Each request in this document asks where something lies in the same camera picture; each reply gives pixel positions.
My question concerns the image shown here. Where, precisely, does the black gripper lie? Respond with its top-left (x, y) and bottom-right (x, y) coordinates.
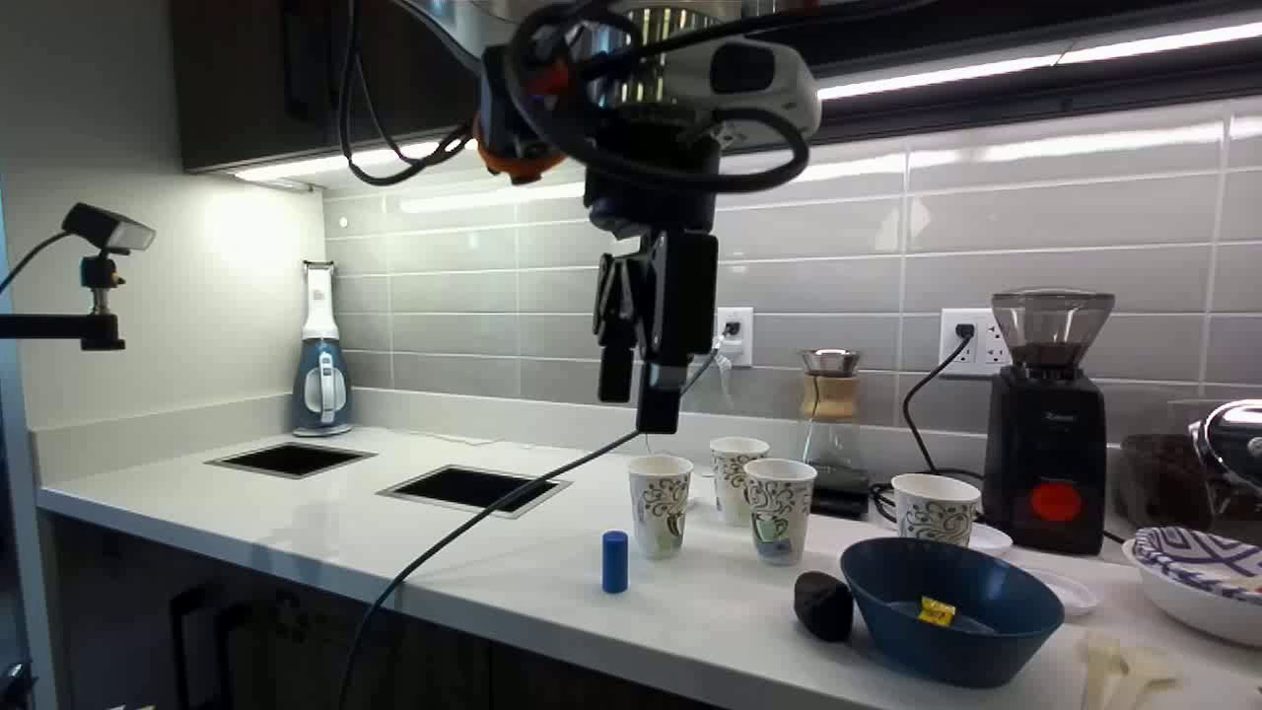
top-left (579, 127), bottom-right (731, 439)

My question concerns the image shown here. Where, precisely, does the black avocado-shaped object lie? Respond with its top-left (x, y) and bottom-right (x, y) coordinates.
top-left (788, 568), bottom-right (859, 647)

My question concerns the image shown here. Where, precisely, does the yellow item in bowl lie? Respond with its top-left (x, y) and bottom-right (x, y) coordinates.
top-left (914, 590), bottom-right (963, 631)

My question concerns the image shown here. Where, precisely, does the dark blue bowl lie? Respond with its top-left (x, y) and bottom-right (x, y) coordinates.
top-left (838, 531), bottom-right (1070, 690)

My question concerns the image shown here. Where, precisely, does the blue white patterned bowl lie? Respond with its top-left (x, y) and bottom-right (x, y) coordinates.
top-left (1122, 520), bottom-right (1262, 651)

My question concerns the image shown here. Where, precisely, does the patterned white paper cup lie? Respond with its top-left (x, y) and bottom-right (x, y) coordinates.
top-left (888, 469), bottom-right (985, 549)
top-left (742, 453), bottom-right (819, 568)
top-left (629, 453), bottom-right (698, 565)
top-left (706, 435), bottom-right (775, 527)

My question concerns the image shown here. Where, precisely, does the small blue cylinder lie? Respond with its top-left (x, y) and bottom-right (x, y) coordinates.
top-left (598, 527), bottom-right (631, 595)

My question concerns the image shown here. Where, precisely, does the black scale under carafe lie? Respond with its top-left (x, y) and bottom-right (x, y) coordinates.
top-left (808, 456), bottom-right (876, 520)

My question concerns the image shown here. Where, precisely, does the dish soap bottle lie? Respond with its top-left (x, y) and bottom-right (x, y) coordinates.
top-left (288, 255), bottom-right (359, 443)

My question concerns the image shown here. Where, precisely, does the white saucer plate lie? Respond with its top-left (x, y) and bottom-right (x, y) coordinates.
top-left (963, 520), bottom-right (1018, 561)

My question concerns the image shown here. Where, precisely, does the black coffee grinder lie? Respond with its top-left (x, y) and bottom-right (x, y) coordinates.
top-left (981, 289), bottom-right (1122, 561)

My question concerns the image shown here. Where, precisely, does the under cabinet light strip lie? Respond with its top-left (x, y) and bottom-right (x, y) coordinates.
top-left (811, 17), bottom-right (1262, 106)

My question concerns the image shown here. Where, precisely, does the dark upper cabinet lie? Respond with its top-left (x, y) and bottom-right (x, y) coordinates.
top-left (166, 0), bottom-right (493, 175)

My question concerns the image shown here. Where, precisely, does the dark cabinet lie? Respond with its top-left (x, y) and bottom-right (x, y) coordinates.
top-left (166, 0), bottom-right (493, 175)
top-left (35, 509), bottom-right (723, 710)

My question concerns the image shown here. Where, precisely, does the dark lower cabinet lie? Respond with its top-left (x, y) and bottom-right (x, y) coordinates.
top-left (35, 509), bottom-right (723, 710)

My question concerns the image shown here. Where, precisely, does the shiny dark kettle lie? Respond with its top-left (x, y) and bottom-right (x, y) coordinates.
top-left (1189, 395), bottom-right (1262, 531)

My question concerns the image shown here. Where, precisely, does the white wall outlet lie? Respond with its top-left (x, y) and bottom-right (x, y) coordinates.
top-left (710, 305), bottom-right (758, 372)
top-left (934, 305), bottom-right (1013, 380)

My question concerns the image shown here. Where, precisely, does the black grinder power cable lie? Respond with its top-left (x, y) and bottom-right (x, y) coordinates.
top-left (896, 319), bottom-right (981, 482)

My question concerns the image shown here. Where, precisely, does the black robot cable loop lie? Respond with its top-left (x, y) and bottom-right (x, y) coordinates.
top-left (337, 0), bottom-right (480, 189)

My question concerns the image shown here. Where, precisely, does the black camera on mount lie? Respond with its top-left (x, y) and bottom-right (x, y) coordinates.
top-left (61, 196), bottom-right (161, 261)

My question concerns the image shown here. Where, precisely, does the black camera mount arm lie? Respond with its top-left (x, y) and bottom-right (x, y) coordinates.
top-left (0, 252), bottom-right (129, 353)

